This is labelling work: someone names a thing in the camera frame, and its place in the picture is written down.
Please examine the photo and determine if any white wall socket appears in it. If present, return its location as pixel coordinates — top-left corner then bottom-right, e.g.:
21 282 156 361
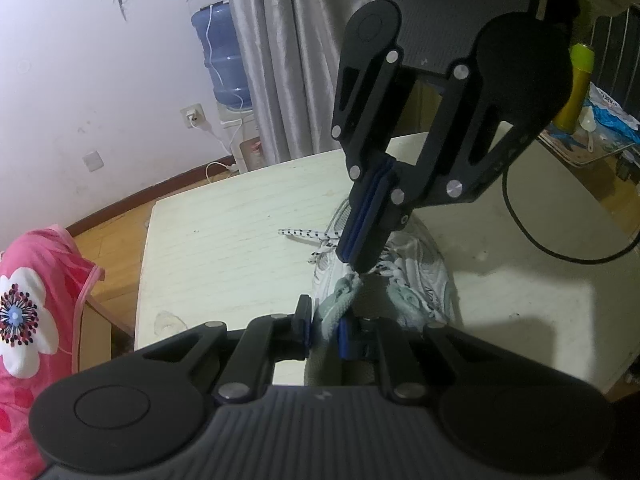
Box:
180 103 206 129

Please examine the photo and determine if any blue water bottle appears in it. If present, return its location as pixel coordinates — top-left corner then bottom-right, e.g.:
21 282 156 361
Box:
191 1 253 110

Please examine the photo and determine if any white black speckled shoelace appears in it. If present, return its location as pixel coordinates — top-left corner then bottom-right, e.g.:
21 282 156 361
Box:
279 222 450 327

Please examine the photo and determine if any white mint sneaker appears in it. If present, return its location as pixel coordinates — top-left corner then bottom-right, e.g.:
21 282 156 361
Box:
288 200 456 387

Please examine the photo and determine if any white water dispenser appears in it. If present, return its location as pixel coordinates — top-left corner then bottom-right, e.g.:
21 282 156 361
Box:
218 105 266 174

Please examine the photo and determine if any white wall switch plate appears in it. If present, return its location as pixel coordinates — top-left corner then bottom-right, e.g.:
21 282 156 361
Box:
82 151 104 172

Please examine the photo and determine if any black cable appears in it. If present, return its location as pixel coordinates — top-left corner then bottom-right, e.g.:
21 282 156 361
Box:
501 161 640 265

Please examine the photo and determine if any cluttered side table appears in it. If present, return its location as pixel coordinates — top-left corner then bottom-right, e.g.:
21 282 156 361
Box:
539 84 639 167

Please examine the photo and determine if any grey curtain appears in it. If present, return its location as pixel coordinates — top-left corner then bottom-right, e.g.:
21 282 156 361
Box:
230 0 373 165

